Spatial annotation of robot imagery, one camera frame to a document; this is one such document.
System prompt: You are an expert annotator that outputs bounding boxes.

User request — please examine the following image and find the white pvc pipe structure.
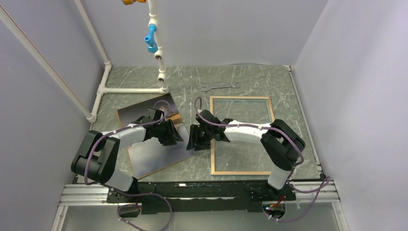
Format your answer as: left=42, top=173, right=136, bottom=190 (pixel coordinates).
left=0, top=0, right=170, bottom=124

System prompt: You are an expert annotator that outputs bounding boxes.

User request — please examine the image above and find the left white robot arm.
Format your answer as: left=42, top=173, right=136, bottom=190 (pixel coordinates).
left=71, top=107, right=182, bottom=202

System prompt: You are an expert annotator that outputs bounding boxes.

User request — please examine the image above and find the landscape photo print board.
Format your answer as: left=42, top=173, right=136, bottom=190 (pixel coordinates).
left=117, top=93, right=196, bottom=179

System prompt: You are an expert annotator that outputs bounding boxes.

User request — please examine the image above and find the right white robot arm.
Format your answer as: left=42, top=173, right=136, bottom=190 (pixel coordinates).
left=186, top=110, right=306, bottom=200

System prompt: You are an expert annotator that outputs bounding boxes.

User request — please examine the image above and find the blue pipe fitting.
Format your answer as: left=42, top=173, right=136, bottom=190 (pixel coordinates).
left=144, top=25, right=158, bottom=53

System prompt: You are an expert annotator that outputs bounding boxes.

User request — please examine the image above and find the aluminium extrusion frame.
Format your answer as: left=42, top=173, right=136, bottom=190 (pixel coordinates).
left=52, top=180, right=349, bottom=231

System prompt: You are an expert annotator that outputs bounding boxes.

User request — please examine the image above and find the orange pipe fitting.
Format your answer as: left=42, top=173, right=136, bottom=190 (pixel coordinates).
left=122, top=0, right=147, bottom=5

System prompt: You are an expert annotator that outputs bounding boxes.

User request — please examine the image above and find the blue wooden picture frame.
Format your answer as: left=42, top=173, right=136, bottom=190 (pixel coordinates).
left=209, top=96, right=275, bottom=176

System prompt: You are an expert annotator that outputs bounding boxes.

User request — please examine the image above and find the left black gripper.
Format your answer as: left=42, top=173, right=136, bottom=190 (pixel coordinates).
left=154, top=119, right=182, bottom=146

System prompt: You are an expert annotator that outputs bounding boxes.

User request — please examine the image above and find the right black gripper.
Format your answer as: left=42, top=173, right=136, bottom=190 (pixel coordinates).
left=187, top=124, right=213, bottom=151

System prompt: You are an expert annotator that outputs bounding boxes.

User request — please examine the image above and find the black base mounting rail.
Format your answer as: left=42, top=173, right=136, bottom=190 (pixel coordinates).
left=106, top=180, right=296, bottom=215

